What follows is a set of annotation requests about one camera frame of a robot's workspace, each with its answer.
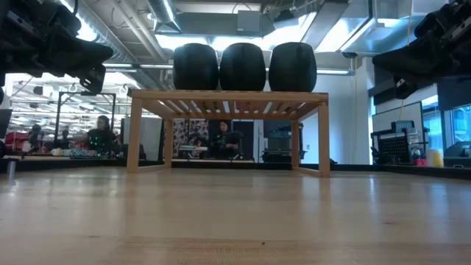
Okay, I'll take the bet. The white curtain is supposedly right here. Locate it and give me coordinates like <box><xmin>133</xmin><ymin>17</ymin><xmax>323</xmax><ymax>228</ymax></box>
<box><xmin>123</xmin><ymin>116</ymin><xmax>163</xmax><ymax>161</ymax></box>

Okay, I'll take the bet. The wooden slatted rack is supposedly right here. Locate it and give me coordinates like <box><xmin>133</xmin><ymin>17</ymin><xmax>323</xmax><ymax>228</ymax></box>
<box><xmin>127</xmin><ymin>89</ymin><xmax>330</xmax><ymax>178</ymax></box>

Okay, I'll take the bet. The long silver duct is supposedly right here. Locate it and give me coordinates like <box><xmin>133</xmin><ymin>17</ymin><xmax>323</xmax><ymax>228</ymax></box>
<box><xmin>60</xmin><ymin>0</ymin><xmax>172</xmax><ymax>66</ymax></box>

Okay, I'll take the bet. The all-black mug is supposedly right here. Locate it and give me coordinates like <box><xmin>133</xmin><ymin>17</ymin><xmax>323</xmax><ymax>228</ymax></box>
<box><xmin>172</xmin><ymin>43</ymin><xmax>220</xmax><ymax>91</ymax></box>

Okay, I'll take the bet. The red storage bin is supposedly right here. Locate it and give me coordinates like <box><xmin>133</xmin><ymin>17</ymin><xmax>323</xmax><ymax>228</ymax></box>
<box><xmin>4</xmin><ymin>131</ymin><xmax>29</xmax><ymax>151</ymax></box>

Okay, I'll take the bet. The whiteboard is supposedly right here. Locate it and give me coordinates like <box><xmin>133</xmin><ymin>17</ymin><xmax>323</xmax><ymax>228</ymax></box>
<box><xmin>371</xmin><ymin>101</ymin><xmax>425</xmax><ymax>133</ymax></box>

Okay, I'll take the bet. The grey ceiling box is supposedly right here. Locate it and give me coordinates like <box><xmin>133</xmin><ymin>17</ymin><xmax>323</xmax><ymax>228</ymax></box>
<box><xmin>236</xmin><ymin>10</ymin><xmax>265</xmax><ymax>33</ymax></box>

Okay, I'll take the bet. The black mug red interior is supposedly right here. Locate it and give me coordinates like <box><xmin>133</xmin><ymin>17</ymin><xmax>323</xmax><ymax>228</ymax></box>
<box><xmin>268</xmin><ymin>41</ymin><xmax>318</xmax><ymax>93</ymax></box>

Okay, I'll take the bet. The black shelf cart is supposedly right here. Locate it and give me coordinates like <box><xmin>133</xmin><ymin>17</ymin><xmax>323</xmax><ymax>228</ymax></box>
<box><xmin>262</xmin><ymin>122</ymin><xmax>305</xmax><ymax>163</ymax></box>

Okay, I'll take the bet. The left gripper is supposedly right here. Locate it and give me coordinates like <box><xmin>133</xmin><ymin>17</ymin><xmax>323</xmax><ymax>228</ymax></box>
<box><xmin>20</xmin><ymin>35</ymin><xmax>114</xmax><ymax>95</ymax></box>

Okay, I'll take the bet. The yellow hanging cable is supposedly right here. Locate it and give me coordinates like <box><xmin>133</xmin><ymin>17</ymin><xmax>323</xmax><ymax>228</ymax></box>
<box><xmin>352</xmin><ymin>54</ymin><xmax>359</xmax><ymax>165</ymax></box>

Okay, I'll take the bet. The round silver duct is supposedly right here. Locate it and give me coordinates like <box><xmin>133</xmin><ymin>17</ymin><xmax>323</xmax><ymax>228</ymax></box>
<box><xmin>146</xmin><ymin>0</ymin><xmax>184</xmax><ymax>35</ymax></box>

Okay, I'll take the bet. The patterned panel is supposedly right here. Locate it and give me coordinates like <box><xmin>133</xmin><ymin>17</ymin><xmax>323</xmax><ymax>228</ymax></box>
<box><xmin>171</xmin><ymin>118</ymin><xmax>210</xmax><ymax>148</ymax></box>

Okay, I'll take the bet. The black monitor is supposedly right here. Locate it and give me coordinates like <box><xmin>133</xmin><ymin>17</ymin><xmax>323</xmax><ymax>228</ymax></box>
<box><xmin>0</xmin><ymin>108</ymin><xmax>14</xmax><ymax>140</ymax></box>

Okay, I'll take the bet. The black machine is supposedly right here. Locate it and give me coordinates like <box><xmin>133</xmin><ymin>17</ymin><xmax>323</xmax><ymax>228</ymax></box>
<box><xmin>442</xmin><ymin>141</ymin><xmax>471</xmax><ymax>169</ymax></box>

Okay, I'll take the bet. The black aluminium frame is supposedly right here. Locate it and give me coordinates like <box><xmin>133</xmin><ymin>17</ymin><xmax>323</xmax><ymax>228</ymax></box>
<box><xmin>0</xmin><ymin>156</ymin><xmax>471</xmax><ymax>182</ymax></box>

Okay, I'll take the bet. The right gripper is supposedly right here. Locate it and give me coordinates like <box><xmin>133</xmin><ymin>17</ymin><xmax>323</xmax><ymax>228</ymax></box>
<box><xmin>371</xmin><ymin>21</ymin><xmax>456</xmax><ymax>100</ymax></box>

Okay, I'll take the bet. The rectangular silver duct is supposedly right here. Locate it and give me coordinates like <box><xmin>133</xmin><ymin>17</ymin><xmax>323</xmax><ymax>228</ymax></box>
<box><xmin>301</xmin><ymin>0</ymin><xmax>442</xmax><ymax>56</ymax></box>

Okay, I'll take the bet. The yellow container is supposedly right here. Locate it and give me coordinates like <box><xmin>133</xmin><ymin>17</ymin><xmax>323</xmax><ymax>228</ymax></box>
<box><xmin>431</xmin><ymin>148</ymin><xmax>445</xmax><ymax>169</ymax></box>

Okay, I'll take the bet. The black gantry frame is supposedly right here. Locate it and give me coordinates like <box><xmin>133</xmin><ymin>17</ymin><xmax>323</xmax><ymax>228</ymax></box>
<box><xmin>54</xmin><ymin>91</ymin><xmax>117</xmax><ymax>150</ymax></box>

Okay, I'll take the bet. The black pegboard cart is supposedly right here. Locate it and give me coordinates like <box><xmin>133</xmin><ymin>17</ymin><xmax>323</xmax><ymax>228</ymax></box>
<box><xmin>369</xmin><ymin>120</ymin><xmax>431</xmax><ymax>166</ymax></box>

